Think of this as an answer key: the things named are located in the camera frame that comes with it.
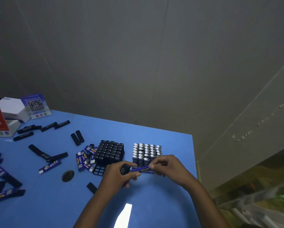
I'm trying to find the row of blue lighters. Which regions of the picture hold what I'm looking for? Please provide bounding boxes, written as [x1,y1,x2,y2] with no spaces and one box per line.
[133,143,163,165]

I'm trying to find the blue code sign stand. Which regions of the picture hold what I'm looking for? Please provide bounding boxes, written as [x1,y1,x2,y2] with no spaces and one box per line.
[20,93,52,120]

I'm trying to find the person's left forearm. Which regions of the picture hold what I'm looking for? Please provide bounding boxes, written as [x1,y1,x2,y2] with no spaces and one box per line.
[73,185,115,228]

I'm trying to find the crumpled clear plastic bags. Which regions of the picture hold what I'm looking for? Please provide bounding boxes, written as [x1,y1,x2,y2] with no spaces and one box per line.
[218,182,284,228]

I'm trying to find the person's right forearm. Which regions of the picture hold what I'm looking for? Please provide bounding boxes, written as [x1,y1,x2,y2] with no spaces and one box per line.
[187,180,230,228]

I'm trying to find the black slim lighter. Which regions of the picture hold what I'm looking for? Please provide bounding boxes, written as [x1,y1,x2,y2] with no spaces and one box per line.
[86,182,98,194]
[120,163,132,175]

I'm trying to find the person's right hand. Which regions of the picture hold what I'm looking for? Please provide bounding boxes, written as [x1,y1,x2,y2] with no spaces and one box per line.
[148,155,197,191]

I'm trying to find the white cardboard box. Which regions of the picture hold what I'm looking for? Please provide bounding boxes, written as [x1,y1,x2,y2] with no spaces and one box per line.
[0,97,31,124]

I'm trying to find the pile of mixed lighters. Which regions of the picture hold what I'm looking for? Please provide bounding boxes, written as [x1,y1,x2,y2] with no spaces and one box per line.
[0,120,97,207]

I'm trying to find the black grid tray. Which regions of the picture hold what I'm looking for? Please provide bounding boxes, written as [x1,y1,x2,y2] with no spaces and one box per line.
[92,140,125,176]
[132,143,163,174]

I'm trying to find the dark round disc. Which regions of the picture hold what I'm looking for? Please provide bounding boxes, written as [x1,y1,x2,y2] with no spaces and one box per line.
[61,170,75,183]

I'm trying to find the person's left hand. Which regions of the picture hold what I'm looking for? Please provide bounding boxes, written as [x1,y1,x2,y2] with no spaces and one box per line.
[99,161,142,195]

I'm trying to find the row of black lighters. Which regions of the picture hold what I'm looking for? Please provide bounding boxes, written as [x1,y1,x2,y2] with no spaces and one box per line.
[94,140,125,164]

